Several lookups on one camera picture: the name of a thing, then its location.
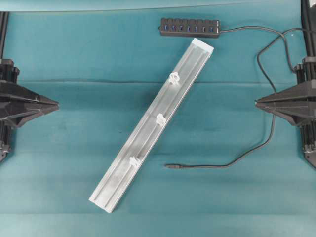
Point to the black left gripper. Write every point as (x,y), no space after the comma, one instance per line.
(17,115)

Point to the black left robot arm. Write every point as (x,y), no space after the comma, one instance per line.
(5,101)

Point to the aluminium rail profile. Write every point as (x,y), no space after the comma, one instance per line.
(127,163)

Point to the black right frame post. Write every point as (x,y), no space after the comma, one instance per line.
(308,19)

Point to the black left frame post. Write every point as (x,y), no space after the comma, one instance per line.
(3,27)

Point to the black frame post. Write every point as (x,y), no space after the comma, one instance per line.
(308,19)
(3,27)

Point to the black USB hub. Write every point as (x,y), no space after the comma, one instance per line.
(176,27)

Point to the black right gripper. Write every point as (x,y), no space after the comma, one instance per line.
(296,113)

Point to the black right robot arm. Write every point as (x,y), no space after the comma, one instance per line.
(308,134)

